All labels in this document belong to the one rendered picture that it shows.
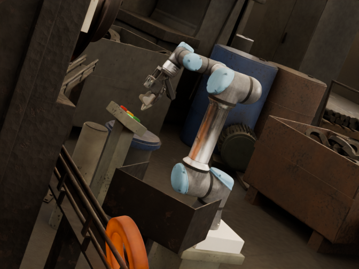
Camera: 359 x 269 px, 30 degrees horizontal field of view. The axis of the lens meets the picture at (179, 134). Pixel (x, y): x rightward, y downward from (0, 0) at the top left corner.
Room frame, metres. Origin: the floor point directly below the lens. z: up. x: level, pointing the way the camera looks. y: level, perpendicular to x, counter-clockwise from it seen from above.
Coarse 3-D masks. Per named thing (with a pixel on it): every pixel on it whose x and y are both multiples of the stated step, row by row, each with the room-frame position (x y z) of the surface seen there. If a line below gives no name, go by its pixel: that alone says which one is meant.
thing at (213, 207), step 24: (120, 168) 1.82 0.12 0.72; (144, 168) 1.98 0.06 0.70; (120, 192) 1.79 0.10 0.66; (144, 192) 1.77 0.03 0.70; (144, 216) 1.76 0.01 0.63; (168, 216) 1.73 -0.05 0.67; (192, 216) 1.71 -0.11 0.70; (144, 240) 1.83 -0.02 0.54; (168, 240) 1.73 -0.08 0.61; (192, 240) 1.79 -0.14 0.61
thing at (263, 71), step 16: (224, 48) 5.59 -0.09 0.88; (224, 64) 5.53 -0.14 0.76; (240, 64) 5.49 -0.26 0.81; (256, 64) 5.50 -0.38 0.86; (272, 80) 5.67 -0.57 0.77; (192, 112) 5.64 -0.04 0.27; (240, 112) 5.51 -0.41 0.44; (256, 112) 5.62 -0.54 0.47; (192, 128) 5.57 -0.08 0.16; (192, 144) 5.53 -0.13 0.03
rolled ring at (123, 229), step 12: (120, 216) 1.37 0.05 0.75; (108, 228) 1.39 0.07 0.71; (120, 228) 1.32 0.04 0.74; (132, 228) 1.32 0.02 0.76; (120, 240) 1.41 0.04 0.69; (132, 240) 1.29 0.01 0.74; (108, 252) 1.41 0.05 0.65; (120, 252) 1.41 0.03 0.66; (132, 252) 1.28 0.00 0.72; (144, 252) 1.29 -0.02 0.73; (132, 264) 1.27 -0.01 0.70; (144, 264) 1.28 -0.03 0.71
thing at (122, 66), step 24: (96, 48) 4.33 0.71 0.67; (120, 48) 4.48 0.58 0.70; (144, 48) 5.27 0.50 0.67; (96, 72) 4.38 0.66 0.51; (120, 72) 4.54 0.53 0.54; (144, 72) 4.70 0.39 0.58; (96, 96) 4.44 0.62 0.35; (120, 96) 4.59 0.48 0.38; (96, 120) 4.49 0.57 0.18; (144, 120) 4.83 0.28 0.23
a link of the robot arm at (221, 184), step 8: (216, 176) 2.66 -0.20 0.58; (224, 176) 2.67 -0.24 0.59; (216, 184) 2.65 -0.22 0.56; (224, 184) 2.65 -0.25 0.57; (232, 184) 2.69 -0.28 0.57; (208, 192) 2.63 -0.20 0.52; (216, 192) 2.65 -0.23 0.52; (224, 192) 2.66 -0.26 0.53; (208, 200) 2.66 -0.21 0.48; (224, 200) 2.68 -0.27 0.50
